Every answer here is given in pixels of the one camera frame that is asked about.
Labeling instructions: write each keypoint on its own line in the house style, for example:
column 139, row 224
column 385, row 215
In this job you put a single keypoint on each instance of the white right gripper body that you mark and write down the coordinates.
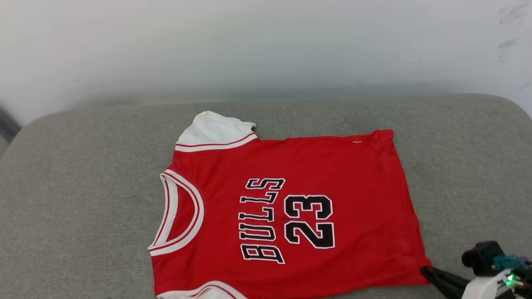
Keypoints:
column 484, row 287

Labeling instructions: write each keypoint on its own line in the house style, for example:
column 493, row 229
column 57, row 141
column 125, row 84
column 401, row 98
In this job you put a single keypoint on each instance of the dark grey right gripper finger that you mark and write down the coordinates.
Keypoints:
column 447, row 277
column 449, row 289

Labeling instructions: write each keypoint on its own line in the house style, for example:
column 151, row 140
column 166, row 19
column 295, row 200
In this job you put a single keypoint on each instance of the red Bulls 23 jersey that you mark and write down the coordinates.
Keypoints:
column 332, row 166

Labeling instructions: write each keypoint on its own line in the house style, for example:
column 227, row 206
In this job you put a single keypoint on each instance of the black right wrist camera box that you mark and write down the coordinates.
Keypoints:
column 482, row 256

